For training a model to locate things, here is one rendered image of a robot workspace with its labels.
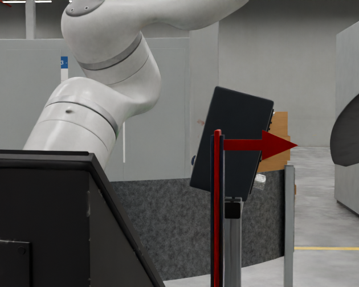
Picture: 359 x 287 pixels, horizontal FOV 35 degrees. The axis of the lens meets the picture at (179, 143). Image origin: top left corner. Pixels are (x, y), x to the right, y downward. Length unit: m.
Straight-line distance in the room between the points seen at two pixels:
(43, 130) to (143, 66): 0.24
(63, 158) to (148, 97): 0.40
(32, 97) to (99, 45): 5.83
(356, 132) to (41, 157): 0.32
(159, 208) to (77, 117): 1.44
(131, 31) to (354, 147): 0.52
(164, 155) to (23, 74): 1.84
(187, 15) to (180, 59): 5.52
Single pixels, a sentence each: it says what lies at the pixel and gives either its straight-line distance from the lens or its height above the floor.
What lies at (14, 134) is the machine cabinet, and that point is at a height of 0.97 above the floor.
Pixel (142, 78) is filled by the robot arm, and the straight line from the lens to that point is 0.98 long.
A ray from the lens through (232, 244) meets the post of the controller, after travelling 1.01.
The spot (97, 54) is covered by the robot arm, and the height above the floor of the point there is 1.30.
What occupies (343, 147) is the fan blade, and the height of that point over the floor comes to 1.18.
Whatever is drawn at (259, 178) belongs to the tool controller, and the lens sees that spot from 1.07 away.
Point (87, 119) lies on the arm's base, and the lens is 0.83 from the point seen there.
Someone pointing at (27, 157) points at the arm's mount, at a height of 1.16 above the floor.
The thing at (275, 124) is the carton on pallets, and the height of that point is 1.03.
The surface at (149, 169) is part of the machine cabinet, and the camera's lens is 6.52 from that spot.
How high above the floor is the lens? 1.21
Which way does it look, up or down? 3 degrees down
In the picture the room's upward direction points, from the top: straight up
